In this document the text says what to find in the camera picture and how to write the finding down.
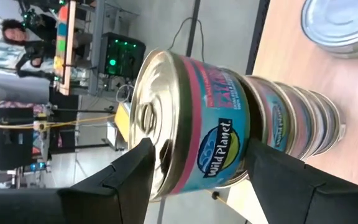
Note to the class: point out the wooden shelf board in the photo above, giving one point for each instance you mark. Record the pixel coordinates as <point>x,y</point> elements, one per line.
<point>353,109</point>

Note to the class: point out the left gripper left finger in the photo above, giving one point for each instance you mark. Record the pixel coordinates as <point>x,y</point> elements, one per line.
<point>120,193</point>

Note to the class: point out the green Bumble Bee tuna can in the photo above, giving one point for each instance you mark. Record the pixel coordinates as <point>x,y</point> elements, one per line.
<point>340,25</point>

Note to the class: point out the black cabinet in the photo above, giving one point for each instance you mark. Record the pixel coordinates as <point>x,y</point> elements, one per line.
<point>8,140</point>

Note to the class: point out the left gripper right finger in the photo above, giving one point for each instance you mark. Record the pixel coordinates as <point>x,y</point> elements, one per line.
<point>306,196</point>

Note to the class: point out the table with coloured blocks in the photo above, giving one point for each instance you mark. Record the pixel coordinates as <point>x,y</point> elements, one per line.
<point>70,46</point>

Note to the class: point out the black shelf frame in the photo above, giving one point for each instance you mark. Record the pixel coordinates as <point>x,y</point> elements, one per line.
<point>258,37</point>

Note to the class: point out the person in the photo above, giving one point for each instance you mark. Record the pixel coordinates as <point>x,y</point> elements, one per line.
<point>14,34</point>

